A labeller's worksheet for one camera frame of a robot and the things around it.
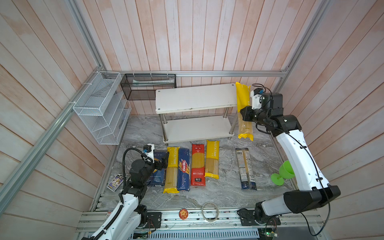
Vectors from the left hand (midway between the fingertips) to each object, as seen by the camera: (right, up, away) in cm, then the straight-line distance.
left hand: (161, 153), depth 81 cm
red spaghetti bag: (+20, -15, +6) cm, 26 cm away
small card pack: (-27, -17, +3) cm, 32 cm away
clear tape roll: (+22, -30, -4) cm, 37 cm away
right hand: (+42, +23, -8) cm, 48 cm away
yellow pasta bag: (+5, -14, +5) cm, 15 cm away
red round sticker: (+12, -30, -5) cm, 33 cm away
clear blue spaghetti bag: (+49, -16, +3) cm, 52 cm away
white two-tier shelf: (+23, +27, +46) cm, 58 cm away
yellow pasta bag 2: (+30, -6, +13) cm, 33 cm away
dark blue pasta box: (-2, -14, +1) cm, 14 cm away
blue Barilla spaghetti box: (+12, -15, +3) cm, 19 cm away
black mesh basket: (-17, +44, +22) cm, 52 cm away
